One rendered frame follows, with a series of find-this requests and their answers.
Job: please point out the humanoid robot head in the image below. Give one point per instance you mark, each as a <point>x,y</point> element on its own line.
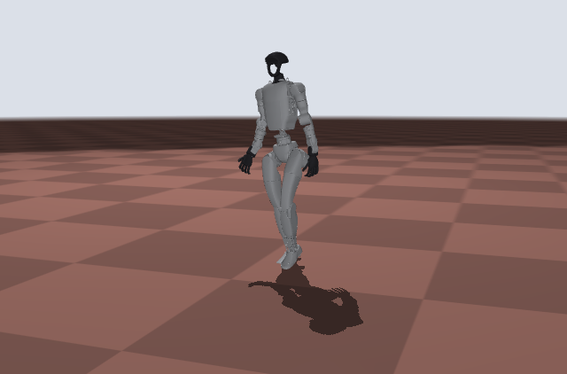
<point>277,59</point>

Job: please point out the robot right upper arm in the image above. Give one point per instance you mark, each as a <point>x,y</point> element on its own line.
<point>261,122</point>

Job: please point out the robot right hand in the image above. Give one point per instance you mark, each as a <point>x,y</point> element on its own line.
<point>246,161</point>

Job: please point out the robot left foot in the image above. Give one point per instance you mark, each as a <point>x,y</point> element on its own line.
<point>291,258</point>

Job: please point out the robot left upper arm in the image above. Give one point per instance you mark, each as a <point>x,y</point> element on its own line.
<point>298,90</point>

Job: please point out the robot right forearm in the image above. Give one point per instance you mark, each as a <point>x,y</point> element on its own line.
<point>258,139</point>

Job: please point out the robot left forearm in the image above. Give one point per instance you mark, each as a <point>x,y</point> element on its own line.
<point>310,136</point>

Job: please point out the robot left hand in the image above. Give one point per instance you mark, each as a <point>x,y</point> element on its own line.
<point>312,163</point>

